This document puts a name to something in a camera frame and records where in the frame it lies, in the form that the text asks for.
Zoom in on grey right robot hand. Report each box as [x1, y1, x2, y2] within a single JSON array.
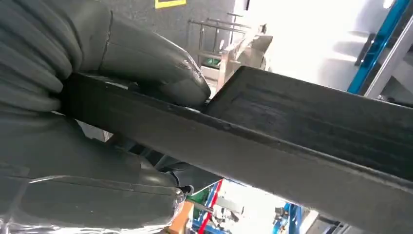
[[0, 0, 212, 234]]

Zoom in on orange block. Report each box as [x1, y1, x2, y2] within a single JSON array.
[[167, 200, 195, 234]]

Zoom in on red barrier belt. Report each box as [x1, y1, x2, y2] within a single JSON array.
[[197, 179, 224, 234]]

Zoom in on grey metal cart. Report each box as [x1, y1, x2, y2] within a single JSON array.
[[188, 12, 274, 93]]

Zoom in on blue metal shelf rack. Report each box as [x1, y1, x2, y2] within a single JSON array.
[[347, 0, 413, 96]]

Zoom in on silver metal pole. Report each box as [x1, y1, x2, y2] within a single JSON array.
[[364, 22, 413, 99]]

